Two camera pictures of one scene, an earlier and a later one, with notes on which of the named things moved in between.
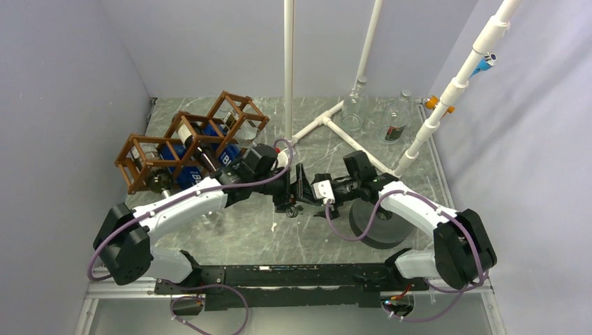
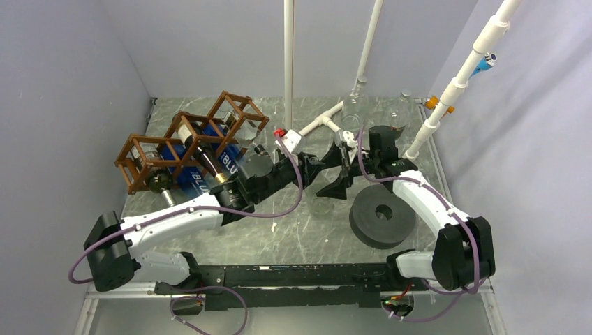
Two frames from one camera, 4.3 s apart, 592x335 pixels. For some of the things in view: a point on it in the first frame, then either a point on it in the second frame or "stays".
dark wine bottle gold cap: x=190 y=135 stays
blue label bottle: x=176 y=157 stays
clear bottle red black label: x=354 y=109 stays
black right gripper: x=336 y=202 to x=338 y=188
